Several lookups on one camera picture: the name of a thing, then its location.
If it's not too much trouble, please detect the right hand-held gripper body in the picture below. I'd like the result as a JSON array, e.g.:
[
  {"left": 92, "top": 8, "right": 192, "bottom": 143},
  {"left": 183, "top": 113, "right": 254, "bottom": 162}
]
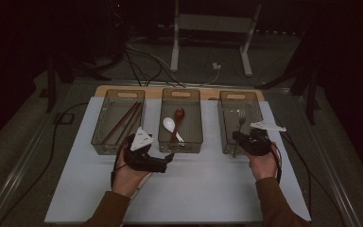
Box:
[{"left": 237, "top": 120, "right": 287, "bottom": 157}]

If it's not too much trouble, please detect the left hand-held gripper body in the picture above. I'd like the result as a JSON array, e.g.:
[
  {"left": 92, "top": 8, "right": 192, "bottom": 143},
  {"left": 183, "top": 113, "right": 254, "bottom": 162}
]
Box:
[{"left": 124, "top": 126, "right": 168, "bottom": 174}]

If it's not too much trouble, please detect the black chopstick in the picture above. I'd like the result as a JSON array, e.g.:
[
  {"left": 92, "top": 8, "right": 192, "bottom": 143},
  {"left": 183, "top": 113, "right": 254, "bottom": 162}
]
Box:
[{"left": 116, "top": 103, "right": 142, "bottom": 141}]

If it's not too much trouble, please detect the brown wooden chopstick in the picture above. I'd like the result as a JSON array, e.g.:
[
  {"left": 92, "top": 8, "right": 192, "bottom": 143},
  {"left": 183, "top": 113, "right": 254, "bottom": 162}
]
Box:
[
  {"left": 101, "top": 101, "right": 140, "bottom": 146},
  {"left": 124, "top": 108, "right": 144, "bottom": 138}
]

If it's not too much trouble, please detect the clear grey plastic bin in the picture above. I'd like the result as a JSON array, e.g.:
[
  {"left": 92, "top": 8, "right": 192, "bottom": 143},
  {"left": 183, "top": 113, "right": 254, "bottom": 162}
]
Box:
[
  {"left": 217, "top": 90, "right": 271, "bottom": 156},
  {"left": 91, "top": 88, "right": 147, "bottom": 156},
  {"left": 158, "top": 87, "right": 204, "bottom": 154}
]

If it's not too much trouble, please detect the white ceramic spoon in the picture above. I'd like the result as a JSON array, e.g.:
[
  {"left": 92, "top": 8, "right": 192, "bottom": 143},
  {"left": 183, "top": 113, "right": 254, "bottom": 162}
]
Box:
[{"left": 163, "top": 116, "right": 186, "bottom": 144}]

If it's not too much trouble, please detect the brown wooden spoon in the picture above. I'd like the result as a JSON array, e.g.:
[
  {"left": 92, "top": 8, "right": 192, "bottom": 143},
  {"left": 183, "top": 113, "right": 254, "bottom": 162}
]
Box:
[{"left": 169, "top": 107, "right": 186, "bottom": 144}]

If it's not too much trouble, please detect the person's right hand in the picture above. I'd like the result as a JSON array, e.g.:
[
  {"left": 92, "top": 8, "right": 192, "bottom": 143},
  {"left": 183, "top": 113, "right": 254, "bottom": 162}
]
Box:
[{"left": 248, "top": 142, "right": 280, "bottom": 182}]

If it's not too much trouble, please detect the person's left hand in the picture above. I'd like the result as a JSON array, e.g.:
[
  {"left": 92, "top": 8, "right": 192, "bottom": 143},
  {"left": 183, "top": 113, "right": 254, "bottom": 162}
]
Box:
[{"left": 111, "top": 147, "right": 152, "bottom": 199}]

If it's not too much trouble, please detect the white table mat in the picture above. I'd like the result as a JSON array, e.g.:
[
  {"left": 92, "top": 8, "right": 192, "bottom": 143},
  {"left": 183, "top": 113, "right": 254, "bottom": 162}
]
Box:
[{"left": 44, "top": 96, "right": 312, "bottom": 224}]

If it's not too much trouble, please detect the dark square floor plate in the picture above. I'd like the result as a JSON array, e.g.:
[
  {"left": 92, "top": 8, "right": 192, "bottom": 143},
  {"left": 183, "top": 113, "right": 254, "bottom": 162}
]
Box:
[{"left": 54, "top": 112, "right": 76, "bottom": 126}]

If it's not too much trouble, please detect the black stand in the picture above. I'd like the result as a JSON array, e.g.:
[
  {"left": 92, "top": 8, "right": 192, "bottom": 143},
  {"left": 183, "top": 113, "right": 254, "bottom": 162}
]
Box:
[
  {"left": 45, "top": 53, "right": 112, "bottom": 114},
  {"left": 254, "top": 31, "right": 321, "bottom": 126}
]

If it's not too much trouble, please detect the white metal stand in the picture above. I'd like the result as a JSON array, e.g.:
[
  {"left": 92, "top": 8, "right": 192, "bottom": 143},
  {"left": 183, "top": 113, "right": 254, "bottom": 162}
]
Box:
[{"left": 169, "top": 0, "right": 263, "bottom": 78}]

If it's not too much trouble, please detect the dark equipment rack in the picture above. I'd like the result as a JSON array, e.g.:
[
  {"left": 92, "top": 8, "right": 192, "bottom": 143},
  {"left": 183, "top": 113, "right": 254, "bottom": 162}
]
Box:
[{"left": 105, "top": 0, "right": 130, "bottom": 64}]

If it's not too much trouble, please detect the white floor cable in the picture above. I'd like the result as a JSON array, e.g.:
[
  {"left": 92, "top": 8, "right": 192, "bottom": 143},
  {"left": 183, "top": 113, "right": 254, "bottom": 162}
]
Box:
[{"left": 198, "top": 67, "right": 221, "bottom": 87}]

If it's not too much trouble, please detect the right hand-held gripper black cable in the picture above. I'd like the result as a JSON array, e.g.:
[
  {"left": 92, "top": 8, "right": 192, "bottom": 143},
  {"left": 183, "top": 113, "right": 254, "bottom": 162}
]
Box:
[{"left": 269, "top": 116, "right": 344, "bottom": 227}]

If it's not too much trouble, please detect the hand-held gripper black cable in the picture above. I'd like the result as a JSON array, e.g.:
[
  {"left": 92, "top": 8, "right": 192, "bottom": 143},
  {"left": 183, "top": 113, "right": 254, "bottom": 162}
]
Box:
[
  {"left": 0, "top": 101, "right": 130, "bottom": 227},
  {"left": 269, "top": 116, "right": 344, "bottom": 227}
]

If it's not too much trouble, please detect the black floor cable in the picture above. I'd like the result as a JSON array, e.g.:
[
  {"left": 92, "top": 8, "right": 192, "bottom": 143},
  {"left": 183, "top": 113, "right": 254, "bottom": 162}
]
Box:
[{"left": 124, "top": 42, "right": 187, "bottom": 88}]

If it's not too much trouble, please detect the left hand-held gripper black cable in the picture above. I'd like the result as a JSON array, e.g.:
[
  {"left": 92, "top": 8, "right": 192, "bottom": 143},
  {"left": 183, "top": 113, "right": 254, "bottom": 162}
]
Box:
[{"left": 0, "top": 101, "right": 130, "bottom": 227}]

